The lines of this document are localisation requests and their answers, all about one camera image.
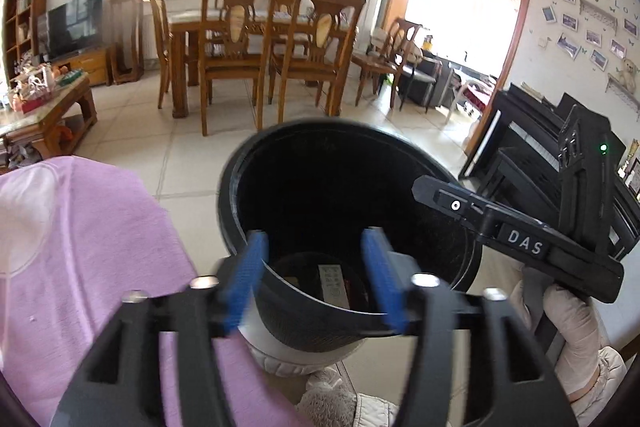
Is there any tall wooden stand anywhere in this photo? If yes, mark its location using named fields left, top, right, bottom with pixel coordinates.
left=109, top=0, right=146, bottom=85

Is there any white labelled packet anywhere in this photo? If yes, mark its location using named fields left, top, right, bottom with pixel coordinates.
left=318, top=263, right=351, bottom=309

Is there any white standing air conditioner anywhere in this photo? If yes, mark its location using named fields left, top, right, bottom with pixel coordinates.
left=356, top=0, right=391, bottom=52

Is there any wooden dining chair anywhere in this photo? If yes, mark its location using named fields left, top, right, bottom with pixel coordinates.
left=250, top=0, right=297, bottom=25
left=146, top=0, right=173, bottom=110
left=199, top=0, right=282, bottom=136
left=270, top=0, right=367, bottom=125
left=352, top=18, right=423, bottom=108

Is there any black piano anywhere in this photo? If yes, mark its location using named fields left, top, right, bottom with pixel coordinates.
left=459, top=82, right=640, bottom=258

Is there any clutter of small toys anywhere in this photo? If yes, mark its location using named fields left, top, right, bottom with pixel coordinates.
left=7, top=62, right=83, bottom=112

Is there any person's right hand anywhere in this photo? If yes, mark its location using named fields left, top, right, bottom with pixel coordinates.
left=510, top=279, right=607, bottom=403

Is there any flat screen television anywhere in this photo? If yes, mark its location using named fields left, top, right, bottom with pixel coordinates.
left=37, top=0, right=104, bottom=62

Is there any clear plastic lid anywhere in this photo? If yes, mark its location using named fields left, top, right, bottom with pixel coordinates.
left=0, top=167, right=58, bottom=280

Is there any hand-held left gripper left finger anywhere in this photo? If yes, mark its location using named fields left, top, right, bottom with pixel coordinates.
left=50, top=229, right=271, bottom=427

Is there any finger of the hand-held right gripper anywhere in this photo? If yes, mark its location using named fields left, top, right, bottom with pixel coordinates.
left=412, top=174, right=501, bottom=233

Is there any beige teddy bear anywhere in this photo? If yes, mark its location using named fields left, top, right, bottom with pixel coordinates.
left=617, top=59, right=640, bottom=92

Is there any white quilted jacket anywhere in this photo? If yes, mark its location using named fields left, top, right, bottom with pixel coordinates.
left=352, top=389, right=401, bottom=427

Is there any black trash bin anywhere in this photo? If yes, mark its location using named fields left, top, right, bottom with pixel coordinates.
left=217, top=118, right=483, bottom=354

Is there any wooden bookshelf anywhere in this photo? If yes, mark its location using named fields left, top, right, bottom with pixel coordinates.
left=2, top=0, right=49, bottom=80

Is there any person's right forearm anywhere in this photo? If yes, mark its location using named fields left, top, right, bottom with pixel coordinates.
left=570, top=346, right=630, bottom=415

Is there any purple tablecloth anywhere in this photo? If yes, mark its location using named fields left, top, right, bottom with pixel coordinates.
left=0, top=156, right=311, bottom=427

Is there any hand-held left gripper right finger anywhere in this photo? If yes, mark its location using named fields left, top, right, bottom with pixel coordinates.
left=361, top=227, right=578, bottom=427

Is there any white wall shelf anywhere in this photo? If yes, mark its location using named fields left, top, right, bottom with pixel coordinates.
left=605, top=74, right=640, bottom=112

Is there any grey plush toy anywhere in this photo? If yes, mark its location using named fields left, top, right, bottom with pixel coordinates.
left=295, top=367, right=361, bottom=427

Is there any wooden dining table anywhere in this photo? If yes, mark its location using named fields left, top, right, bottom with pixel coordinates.
left=167, top=9, right=361, bottom=118

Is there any wooden coffee table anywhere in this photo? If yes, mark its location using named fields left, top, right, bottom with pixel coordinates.
left=0, top=74, right=98, bottom=160

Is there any wooden television cabinet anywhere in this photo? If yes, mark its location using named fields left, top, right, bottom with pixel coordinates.
left=47, top=47, right=112, bottom=88

